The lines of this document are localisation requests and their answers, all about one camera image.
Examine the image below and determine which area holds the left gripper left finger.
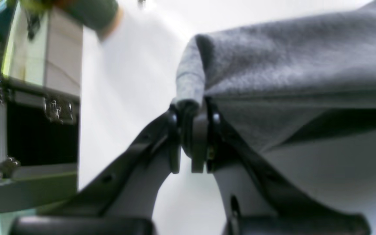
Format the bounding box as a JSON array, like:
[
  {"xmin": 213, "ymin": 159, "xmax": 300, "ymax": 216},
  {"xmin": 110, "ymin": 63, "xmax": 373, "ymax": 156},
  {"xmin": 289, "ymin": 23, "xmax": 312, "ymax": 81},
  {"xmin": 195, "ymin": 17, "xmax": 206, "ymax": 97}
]
[{"xmin": 9, "ymin": 104, "xmax": 180, "ymax": 235}]

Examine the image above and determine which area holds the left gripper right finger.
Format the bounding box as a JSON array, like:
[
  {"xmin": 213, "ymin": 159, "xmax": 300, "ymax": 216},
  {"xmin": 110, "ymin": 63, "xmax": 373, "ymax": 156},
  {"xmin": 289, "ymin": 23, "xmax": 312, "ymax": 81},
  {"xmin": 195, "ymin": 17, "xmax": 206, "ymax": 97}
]
[{"xmin": 191, "ymin": 98, "xmax": 371, "ymax": 235}]

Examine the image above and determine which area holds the dark grey T-shirt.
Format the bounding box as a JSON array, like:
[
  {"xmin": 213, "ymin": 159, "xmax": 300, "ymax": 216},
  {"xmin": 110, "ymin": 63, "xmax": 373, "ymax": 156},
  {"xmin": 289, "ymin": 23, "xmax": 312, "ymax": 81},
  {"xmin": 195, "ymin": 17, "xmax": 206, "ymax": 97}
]
[{"xmin": 173, "ymin": 0, "xmax": 376, "ymax": 151}]

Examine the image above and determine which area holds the black equipment case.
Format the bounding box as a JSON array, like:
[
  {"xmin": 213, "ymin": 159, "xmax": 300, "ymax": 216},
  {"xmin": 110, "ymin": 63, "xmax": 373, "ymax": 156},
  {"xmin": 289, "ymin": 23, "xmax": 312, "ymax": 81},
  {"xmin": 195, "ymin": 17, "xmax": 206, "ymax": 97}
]
[{"xmin": 0, "ymin": 74, "xmax": 80, "ymax": 177}]

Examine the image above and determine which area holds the grey plant pot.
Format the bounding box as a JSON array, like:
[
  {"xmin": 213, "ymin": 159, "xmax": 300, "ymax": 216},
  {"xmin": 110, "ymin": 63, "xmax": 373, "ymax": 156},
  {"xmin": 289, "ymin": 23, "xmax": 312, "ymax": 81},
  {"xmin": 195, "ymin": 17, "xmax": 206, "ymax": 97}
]
[{"xmin": 53, "ymin": 0, "xmax": 123, "ymax": 41}]

